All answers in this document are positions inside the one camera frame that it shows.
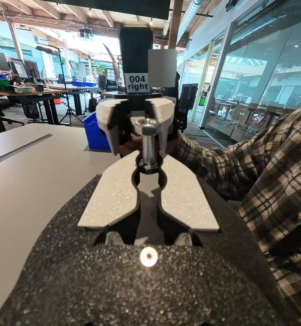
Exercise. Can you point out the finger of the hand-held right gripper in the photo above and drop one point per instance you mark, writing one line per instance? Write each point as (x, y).
(104, 114)
(167, 112)

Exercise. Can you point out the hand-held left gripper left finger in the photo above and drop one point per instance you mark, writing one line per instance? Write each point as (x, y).
(107, 198)

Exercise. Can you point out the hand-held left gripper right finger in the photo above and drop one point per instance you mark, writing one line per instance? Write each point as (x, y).
(188, 198)

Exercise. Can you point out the blue parts bin with divider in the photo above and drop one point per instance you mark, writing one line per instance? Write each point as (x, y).
(94, 132)

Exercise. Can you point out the silver hex bolt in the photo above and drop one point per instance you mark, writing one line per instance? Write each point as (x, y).
(148, 150)

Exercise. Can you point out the silver hex nut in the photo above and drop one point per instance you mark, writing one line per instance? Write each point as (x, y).
(148, 170)

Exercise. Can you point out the person's right forearm plaid sleeve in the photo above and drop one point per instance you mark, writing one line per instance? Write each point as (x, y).
(229, 163)

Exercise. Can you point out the person's right hand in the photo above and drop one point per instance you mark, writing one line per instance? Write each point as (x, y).
(130, 147)

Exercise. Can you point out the green lit screen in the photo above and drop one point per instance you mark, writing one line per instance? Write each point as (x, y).
(202, 101)

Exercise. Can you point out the blue plastic bin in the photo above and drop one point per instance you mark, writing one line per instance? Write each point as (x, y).
(83, 84)

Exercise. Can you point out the orange traffic cone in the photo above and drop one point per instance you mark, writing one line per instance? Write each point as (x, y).
(58, 101)

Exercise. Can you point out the wooden desk with black legs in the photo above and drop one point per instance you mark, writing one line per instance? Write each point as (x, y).
(25, 92)

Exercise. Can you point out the black computer monitor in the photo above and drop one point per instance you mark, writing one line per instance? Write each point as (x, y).
(34, 70)

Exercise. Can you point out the black tripod light stand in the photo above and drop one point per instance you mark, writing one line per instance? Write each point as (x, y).
(47, 49)

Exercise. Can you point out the monitor showing white page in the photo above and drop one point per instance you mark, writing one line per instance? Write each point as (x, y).
(19, 68)

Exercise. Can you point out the silver ventilation duct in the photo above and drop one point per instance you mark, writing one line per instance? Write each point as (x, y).
(191, 15)

